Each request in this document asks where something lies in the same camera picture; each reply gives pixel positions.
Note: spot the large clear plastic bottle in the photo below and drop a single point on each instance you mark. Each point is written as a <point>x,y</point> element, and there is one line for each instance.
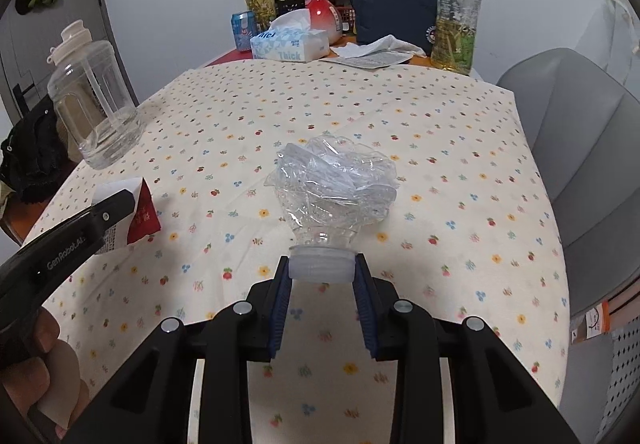
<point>455,24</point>

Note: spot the red and white carton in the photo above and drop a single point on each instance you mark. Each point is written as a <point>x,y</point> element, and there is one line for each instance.
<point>145,219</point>

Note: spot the black stick holder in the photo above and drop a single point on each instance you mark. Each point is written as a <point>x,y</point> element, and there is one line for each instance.
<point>287,7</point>

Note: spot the floral printed tablecloth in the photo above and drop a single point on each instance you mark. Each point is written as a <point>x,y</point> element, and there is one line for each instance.
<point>400,124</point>

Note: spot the black cloth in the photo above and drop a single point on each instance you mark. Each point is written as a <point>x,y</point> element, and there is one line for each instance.
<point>35,154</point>

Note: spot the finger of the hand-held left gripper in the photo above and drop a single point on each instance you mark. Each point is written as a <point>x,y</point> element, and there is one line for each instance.
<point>110,214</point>

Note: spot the orange and white box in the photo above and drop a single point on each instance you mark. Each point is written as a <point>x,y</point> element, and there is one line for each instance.
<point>592,321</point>

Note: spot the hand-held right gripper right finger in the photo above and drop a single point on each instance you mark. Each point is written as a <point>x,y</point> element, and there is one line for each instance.
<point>362,309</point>

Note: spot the grey upholstered chair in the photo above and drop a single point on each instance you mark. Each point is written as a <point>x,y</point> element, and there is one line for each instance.
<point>575,149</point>

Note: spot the blue and white tissue pack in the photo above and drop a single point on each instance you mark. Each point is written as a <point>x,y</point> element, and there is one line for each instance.
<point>285,44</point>

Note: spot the brown wooden chair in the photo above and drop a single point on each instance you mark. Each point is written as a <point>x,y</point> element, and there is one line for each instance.
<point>25,224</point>

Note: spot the printed paper leaflet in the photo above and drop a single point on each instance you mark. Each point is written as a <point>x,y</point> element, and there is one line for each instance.
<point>370,60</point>

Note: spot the pink ribbed panel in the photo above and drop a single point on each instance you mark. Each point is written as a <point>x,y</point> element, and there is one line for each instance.
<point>625,299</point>

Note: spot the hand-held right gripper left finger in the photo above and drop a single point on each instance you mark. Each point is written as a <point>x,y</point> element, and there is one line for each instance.
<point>280,304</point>

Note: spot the red and white vase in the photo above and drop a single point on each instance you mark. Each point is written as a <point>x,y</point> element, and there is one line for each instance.
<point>322,16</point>

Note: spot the red plastic crate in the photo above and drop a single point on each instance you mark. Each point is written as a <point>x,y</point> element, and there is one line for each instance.
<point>346,19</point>

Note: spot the person's left hand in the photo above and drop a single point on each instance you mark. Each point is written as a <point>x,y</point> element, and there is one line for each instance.
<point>20,389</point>

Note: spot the clear plastic jug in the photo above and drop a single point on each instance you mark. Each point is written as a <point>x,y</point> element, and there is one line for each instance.
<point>100,124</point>

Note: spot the crushed clear plastic bottle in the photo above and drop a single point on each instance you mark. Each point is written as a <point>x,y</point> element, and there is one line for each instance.
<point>330,194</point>

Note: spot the blue drink can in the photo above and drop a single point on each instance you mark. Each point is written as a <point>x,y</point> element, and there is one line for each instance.
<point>244,31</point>

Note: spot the white pegboard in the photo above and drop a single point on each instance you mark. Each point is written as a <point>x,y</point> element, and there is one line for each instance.
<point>625,384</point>

